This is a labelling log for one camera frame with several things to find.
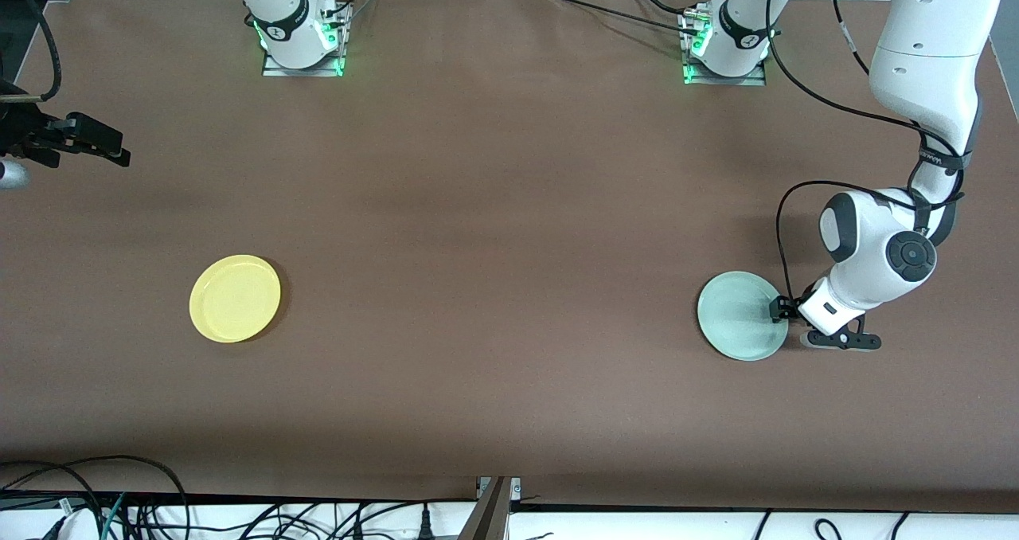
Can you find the black power plug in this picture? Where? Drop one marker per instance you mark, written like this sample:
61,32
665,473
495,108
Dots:
426,528

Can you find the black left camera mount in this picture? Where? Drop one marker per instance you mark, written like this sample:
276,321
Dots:
844,340

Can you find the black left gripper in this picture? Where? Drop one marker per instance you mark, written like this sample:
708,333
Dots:
798,299

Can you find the yellow plastic plate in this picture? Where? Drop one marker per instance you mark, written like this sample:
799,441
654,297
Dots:
235,299

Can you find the aluminium frame post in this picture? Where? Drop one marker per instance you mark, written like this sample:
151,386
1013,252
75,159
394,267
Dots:
489,516

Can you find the brown table cover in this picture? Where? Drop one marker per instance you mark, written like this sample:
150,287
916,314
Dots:
637,412

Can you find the pale green plastic plate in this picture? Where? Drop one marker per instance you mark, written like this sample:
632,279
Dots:
740,317

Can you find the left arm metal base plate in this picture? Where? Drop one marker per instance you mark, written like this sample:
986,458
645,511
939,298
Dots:
724,81

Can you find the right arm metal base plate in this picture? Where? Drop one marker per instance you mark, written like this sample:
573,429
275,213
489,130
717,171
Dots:
302,72

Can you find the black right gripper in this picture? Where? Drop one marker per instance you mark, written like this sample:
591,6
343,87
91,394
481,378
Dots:
24,131

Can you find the white lower shelf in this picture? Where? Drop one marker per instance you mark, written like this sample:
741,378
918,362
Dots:
637,526

